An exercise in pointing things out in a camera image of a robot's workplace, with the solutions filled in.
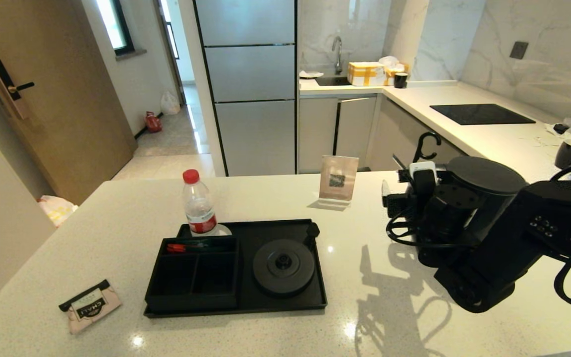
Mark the black compartment organizer box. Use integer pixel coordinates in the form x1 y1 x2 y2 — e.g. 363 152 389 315
145 237 240 312

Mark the pink and black tea sachet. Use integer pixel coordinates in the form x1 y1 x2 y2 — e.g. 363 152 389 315
58 279 122 335

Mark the acrylic QR code sign stand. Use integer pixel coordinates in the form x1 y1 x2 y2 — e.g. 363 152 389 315
317 155 359 208

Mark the silver refrigerator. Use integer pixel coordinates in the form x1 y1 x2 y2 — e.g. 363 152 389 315
192 0 298 177

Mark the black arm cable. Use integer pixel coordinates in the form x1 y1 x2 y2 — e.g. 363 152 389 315
386 213 469 248

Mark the white and yellow plastic bag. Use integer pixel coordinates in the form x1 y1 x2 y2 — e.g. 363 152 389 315
38 195 79 228

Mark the black round kettle base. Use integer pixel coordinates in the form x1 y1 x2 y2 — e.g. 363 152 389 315
253 238 316 298

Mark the black curved hook handle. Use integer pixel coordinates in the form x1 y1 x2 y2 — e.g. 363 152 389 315
413 131 442 163

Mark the chrome sink faucet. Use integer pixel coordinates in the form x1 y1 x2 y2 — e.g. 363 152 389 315
332 36 344 75

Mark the black induction cooktop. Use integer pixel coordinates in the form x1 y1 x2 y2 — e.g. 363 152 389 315
430 104 536 125

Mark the black serving tray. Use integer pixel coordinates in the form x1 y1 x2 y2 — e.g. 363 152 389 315
143 219 328 318

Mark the black framed window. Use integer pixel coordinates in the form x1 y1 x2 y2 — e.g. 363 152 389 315
95 0 135 56

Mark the red-capped water bottle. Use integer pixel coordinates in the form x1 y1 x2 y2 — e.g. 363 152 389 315
182 169 219 237

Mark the cardboard box with yellow tape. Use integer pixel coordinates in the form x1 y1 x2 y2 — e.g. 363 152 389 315
347 62 386 87

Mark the small yellow taped box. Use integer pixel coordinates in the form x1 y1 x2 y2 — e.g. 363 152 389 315
385 65 410 86

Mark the grey kitchen cabinet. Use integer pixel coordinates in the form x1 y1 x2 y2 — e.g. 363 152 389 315
299 94 467 173

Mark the wooden door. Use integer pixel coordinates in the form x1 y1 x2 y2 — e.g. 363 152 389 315
0 0 138 205

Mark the black electric kettle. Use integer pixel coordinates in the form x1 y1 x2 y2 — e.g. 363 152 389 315
417 156 529 268

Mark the black door lock handle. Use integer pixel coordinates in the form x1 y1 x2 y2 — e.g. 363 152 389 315
0 59 35 119

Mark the black mug white inside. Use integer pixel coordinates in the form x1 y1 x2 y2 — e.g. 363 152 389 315
555 138 571 169

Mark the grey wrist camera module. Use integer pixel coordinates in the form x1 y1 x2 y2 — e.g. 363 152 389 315
409 161 438 185

